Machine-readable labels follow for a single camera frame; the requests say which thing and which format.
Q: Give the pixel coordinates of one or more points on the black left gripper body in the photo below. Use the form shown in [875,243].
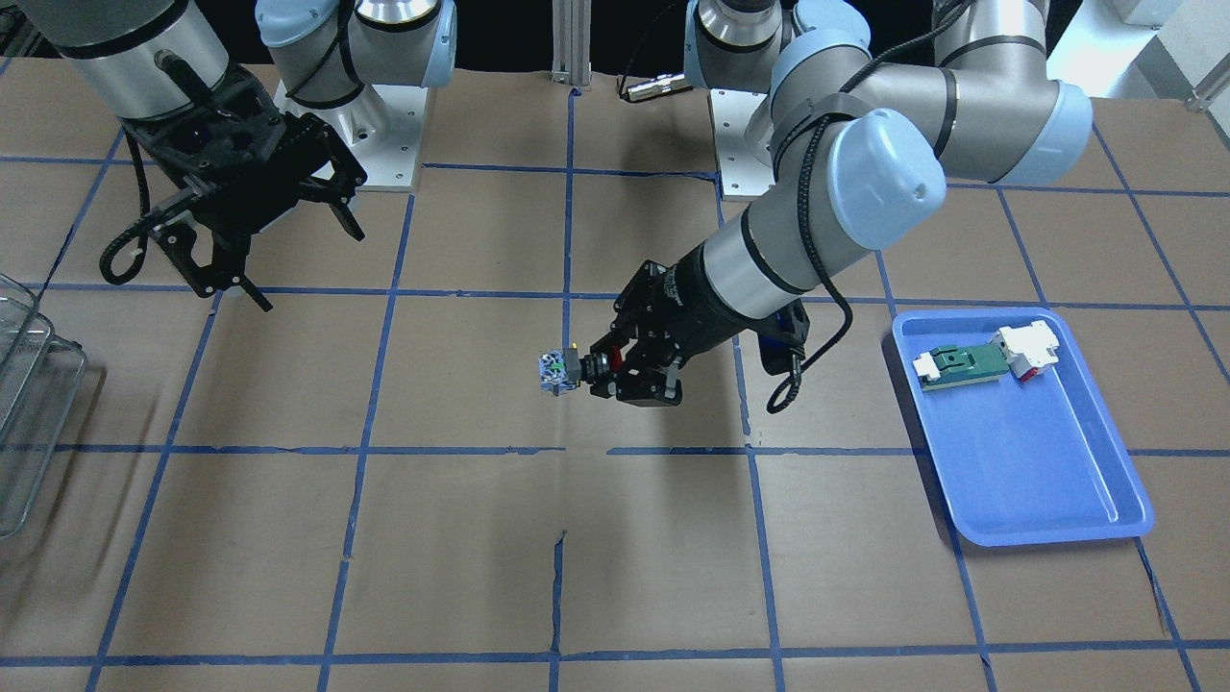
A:
[694,309]

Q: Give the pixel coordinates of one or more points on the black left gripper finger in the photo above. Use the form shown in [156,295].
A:
[656,387]
[625,348]

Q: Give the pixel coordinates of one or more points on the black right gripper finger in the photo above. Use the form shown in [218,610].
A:
[176,238]
[324,168]

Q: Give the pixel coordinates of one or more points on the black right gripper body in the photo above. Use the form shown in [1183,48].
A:
[306,141]

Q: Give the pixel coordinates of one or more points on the red emergency stop button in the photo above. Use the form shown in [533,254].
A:
[562,370]

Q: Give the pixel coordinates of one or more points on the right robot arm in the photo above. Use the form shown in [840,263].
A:
[327,52]

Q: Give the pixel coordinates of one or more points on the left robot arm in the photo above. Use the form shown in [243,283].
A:
[861,150]

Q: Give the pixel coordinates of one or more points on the green terminal block module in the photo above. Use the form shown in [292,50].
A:
[950,365]

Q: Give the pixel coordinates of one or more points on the white circuit breaker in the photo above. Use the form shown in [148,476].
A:
[1028,351]

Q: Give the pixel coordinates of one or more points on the blue plastic tray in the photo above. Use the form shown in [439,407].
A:
[1022,464]

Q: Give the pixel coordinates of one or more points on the metal wire mesh shelf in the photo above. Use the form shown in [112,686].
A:
[41,374]

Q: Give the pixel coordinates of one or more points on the aluminium frame post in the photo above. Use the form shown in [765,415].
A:
[572,22]

